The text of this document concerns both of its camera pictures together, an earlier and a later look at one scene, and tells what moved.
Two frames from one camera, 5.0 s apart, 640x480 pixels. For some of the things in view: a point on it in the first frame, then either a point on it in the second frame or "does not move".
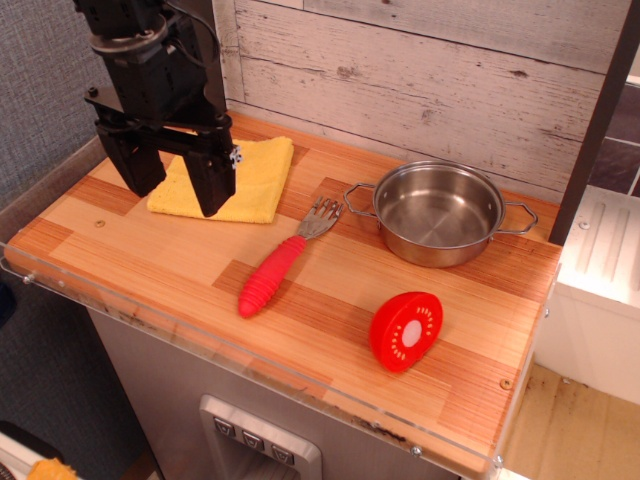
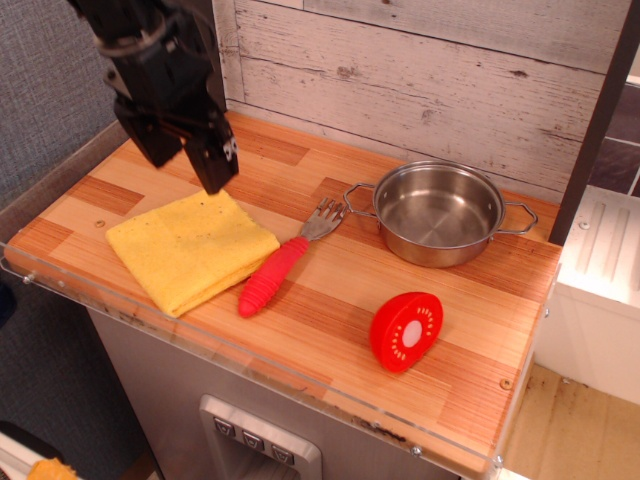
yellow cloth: [262, 176] -> [188, 251]
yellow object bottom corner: [51, 470] does not move
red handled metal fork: [272, 271] does not move
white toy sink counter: [589, 332] does not move
